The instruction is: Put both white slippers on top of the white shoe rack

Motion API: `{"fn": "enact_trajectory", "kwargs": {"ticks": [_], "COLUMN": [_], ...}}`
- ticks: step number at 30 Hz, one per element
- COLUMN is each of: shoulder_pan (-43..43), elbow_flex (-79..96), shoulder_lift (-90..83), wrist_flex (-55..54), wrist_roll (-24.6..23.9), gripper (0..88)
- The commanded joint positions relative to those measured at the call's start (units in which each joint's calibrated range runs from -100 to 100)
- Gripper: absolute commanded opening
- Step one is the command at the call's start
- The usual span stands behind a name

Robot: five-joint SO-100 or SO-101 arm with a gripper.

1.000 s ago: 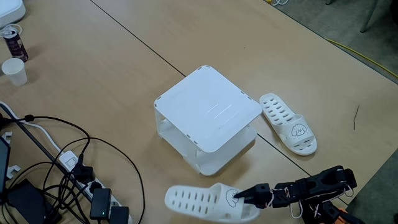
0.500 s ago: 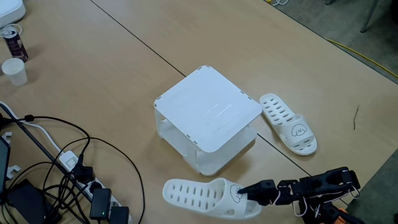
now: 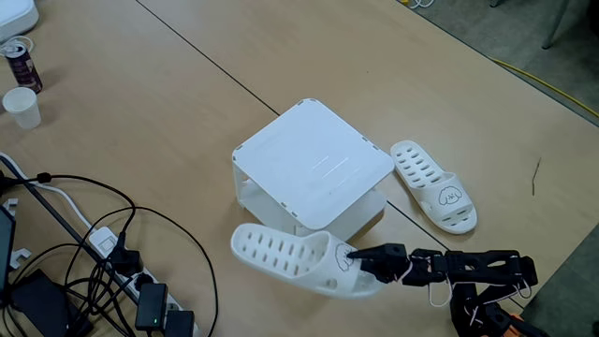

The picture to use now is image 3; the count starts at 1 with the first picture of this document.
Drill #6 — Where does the white slipper with dog print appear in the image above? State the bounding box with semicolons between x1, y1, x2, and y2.
229;222;387;300
389;139;479;236

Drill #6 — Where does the white plastic shoe rack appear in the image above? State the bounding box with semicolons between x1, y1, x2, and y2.
231;97;396;242

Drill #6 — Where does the black power adapter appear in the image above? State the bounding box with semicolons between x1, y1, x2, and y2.
164;309;196;337

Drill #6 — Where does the black adapter with green light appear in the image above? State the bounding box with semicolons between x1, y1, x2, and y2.
135;282;168;331

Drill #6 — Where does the black plug charger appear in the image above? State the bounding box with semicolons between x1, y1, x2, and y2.
110;247;142;278

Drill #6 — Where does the white power strip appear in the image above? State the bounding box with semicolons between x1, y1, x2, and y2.
87;226;200;337

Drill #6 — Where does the grey chair leg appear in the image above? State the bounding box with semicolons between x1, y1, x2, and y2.
541;0;573;51

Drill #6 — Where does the black flat power brick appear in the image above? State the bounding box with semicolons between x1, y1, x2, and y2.
8;269;95;337

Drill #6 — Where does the white paper cup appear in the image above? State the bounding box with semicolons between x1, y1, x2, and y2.
1;86;43;130

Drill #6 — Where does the dark purple drink can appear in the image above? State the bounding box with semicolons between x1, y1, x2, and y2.
4;41;44;95

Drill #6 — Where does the white flat device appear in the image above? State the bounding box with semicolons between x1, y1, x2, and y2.
0;0;40;43

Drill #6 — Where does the yellow floor cable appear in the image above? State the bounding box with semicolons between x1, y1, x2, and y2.
489;55;599;119

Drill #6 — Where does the white power strip cable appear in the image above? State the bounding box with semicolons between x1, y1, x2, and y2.
0;152;95;230

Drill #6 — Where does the black cable with ferrite bead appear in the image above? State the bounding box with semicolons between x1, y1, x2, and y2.
0;171;220;337

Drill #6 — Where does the white printed bracket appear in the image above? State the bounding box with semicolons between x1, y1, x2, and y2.
0;198;33;271

